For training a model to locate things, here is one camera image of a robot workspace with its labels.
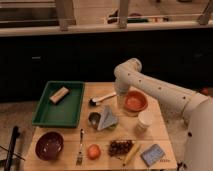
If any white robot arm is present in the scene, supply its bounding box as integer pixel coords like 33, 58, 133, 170
114, 58, 213, 171

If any white paper cup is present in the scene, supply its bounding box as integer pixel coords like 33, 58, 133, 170
136, 111, 153, 133

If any blue grey cloth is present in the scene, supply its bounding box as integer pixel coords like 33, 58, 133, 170
97, 106, 118, 131

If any small metal cup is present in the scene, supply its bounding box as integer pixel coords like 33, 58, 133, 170
89, 112, 101, 128

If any metal fork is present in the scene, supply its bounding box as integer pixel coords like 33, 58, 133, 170
76, 129, 84, 166

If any blue sponge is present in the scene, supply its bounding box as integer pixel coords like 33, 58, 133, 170
140, 144, 165, 167

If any wooden block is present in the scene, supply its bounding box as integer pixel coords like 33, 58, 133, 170
50, 87, 69, 104

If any bunch of red grapes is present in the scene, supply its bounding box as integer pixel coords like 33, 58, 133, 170
108, 140, 133, 156

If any black stand pole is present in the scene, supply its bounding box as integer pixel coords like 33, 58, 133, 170
4, 126, 20, 171

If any orange fruit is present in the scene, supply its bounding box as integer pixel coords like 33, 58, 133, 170
87, 144, 101, 160

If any purple bowl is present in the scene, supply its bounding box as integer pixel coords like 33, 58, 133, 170
35, 132, 64, 161

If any yellow banana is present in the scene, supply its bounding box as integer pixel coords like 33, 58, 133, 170
122, 142, 140, 166

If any green plastic tray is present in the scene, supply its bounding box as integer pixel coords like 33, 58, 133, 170
32, 81, 85, 128

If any orange bowl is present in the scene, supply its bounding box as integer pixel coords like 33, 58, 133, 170
124, 90, 148, 112

